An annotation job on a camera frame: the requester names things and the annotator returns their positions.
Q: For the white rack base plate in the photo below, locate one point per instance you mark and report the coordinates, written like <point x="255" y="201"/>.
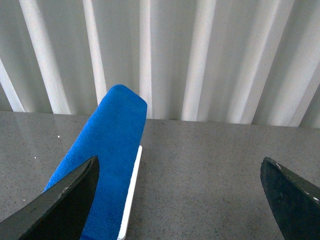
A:
<point x="130" y="195"/>

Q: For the blue microfiber cloth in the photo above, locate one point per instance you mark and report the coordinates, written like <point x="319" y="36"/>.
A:
<point x="113" y="134"/>

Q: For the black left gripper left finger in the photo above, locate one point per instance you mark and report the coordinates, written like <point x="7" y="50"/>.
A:
<point x="59" y="213"/>

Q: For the white pleated curtain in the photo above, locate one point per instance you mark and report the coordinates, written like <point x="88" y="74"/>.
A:
<point x="231" y="61"/>

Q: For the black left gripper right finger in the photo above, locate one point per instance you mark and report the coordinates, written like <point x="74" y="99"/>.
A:
<point x="294" y="201"/>

